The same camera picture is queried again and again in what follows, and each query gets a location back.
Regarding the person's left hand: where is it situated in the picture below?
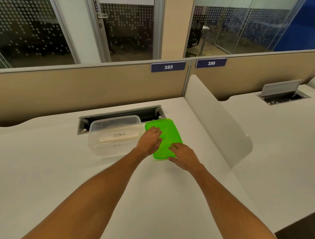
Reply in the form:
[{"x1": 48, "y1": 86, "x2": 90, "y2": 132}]
[{"x1": 136, "y1": 126, "x2": 163, "y2": 158}]

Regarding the person's right hand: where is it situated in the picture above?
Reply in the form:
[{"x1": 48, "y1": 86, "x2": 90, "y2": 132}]
[{"x1": 168, "y1": 143, "x2": 205, "y2": 173}]

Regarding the green plastic container lid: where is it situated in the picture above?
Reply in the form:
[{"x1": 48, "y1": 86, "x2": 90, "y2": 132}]
[{"x1": 145, "y1": 118, "x2": 183, "y2": 162}]

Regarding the person's left forearm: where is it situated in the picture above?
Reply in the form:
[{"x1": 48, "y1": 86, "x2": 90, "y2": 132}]
[{"x1": 22, "y1": 147, "x2": 148, "y2": 239}]

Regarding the person's right forearm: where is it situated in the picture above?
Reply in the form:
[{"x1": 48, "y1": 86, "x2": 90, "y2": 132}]
[{"x1": 191, "y1": 164, "x2": 277, "y2": 239}]

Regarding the white paper label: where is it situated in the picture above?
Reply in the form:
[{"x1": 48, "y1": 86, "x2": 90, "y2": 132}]
[{"x1": 98, "y1": 130, "x2": 140, "y2": 145}]

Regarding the clear plastic container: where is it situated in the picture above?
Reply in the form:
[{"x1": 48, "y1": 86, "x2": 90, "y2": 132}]
[{"x1": 88, "y1": 115, "x2": 145, "y2": 158}]

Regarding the blue number sign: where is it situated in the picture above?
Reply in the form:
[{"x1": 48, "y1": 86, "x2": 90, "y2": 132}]
[
  {"x1": 151, "y1": 61, "x2": 186, "y2": 73},
  {"x1": 196, "y1": 58, "x2": 228, "y2": 69}
]

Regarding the beige partition panel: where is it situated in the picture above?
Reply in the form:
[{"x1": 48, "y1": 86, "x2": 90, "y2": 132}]
[
  {"x1": 0, "y1": 60, "x2": 191, "y2": 127},
  {"x1": 188, "y1": 50, "x2": 315, "y2": 101}
]

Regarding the black office chair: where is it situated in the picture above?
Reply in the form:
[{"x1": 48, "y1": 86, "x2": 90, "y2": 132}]
[{"x1": 187, "y1": 21, "x2": 205, "y2": 54}]

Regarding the glass door with dot pattern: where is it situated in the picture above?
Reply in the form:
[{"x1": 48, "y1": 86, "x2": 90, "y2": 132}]
[{"x1": 86, "y1": 0, "x2": 165, "y2": 63}]

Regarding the dotted glass window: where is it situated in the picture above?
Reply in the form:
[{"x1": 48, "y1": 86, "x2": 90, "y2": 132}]
[
  {"x1": 0, "y1": 0, "x2": 81, "y2": 69},
  {"x1": 185, "y1": 0, "x2": 308, "y2": 58}
]

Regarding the grey desk cable tray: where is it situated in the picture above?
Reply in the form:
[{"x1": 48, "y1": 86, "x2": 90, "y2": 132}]
[{"x1": 77, "y1": 105, "x2": 167, "y2": 135}]

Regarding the grey cable box with flap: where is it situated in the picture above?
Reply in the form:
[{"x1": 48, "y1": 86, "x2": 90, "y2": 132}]
[{"x1": 257, "y1": 79, "x2": 311, "y2": 106}]

